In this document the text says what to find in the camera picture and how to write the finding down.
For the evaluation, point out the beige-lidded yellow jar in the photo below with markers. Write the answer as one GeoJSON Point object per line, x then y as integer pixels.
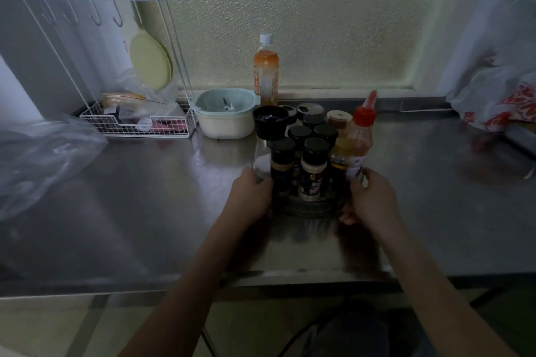
{"type": "Point", "coordinates": [339, 119]}

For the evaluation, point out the tall glass black-capped grinder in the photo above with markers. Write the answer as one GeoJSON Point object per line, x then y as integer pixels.
{"type": "Point", "coordinates": [268, 122]}

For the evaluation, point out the person's right forearm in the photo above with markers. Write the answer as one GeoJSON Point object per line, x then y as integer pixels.
{"type": "Point", "coordinates": [435, 294]}

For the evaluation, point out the person's right thumb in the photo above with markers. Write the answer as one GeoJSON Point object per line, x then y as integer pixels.
{"type": "Point", "coordinates": [358, 180]}

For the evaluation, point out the person's left thumb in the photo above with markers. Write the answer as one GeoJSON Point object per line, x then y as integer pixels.
{"type": "Point", "coordinates": [267, 192]}

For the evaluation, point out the crumpled clear bag with food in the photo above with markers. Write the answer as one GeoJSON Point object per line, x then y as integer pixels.
{"type": "Point", "coordinates": [138, 105]}

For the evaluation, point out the frosted glass window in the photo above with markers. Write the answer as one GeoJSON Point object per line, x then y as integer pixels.
{"type": "Point", "coordinates": [301, 13]}

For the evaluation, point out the pale green round plate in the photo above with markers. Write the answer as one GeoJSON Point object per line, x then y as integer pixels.
{"type": "Point", "coordinates": [149, 60]}

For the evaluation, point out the person's left forearm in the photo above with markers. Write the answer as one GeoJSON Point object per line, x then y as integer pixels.
{"type": "Point", "coordinates": [188, 289]}

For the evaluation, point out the person's left hand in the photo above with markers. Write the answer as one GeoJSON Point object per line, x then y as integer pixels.
{"type": "Point", "coordinates": [248, 197]}

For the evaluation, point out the person's right hand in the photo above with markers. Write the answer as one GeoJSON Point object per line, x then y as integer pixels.
{"type": "Point", "coordinates": [375, 204]}

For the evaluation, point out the orange drink bottle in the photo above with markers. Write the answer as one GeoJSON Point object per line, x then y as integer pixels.
{"type": "Point", "coordinates": [266, 72]}

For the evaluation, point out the large clear plastic bag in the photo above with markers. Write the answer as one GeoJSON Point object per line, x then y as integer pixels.
{"type": "Point", "coordinates": [42, 160]}

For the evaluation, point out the white chopper bowl teal lid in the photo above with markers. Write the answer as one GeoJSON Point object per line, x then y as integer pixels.
{"type": "Point", "coordinates": [226, 118]}

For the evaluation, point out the red-capped sauce bottle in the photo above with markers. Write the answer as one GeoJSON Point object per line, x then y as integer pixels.
{"type": "Point", "coordinates": [361, 135]}

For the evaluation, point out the white plastic bag red print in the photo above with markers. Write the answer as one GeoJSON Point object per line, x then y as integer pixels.
{"type": "Point", "coordinates": [494, 89]}

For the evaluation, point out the group of black-lidded spice jars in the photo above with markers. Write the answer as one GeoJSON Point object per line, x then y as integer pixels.
{"type": "Point", "coordinates": [315, 156]}

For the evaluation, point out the round dark tray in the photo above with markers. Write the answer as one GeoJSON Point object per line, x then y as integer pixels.
{"type": "Point", "coordinates": [312, 207]}

